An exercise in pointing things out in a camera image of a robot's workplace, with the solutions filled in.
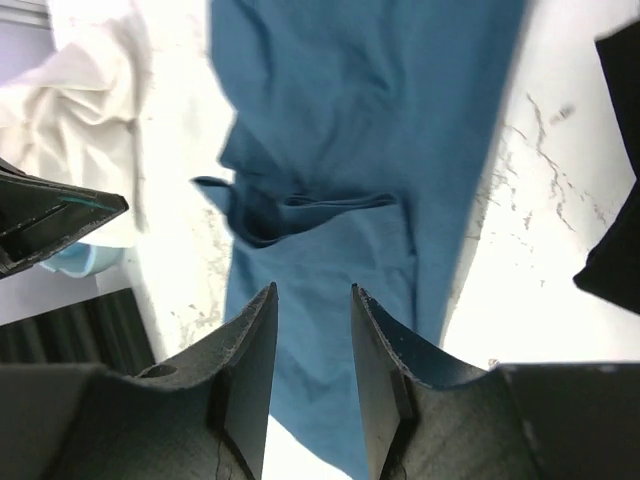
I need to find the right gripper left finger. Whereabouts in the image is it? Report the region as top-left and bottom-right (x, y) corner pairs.
(1, 285), (278, 479)

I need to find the black pink drawer organizer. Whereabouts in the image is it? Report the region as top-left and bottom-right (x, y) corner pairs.
(1, 288), (155, 376)

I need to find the white t shirt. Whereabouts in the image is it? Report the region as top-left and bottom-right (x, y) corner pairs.
(0, 0), (211, 249)

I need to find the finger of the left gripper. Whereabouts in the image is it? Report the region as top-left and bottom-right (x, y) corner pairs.
(1, 161), (129, 278)

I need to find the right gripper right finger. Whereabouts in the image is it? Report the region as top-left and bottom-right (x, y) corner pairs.
(351, 287), (639, 479)

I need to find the folded black t shirt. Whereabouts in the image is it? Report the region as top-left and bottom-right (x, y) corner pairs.
(573, 21), (639, 314)

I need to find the blue t shirt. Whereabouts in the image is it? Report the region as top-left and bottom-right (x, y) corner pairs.
(197, 1), (526, 479)

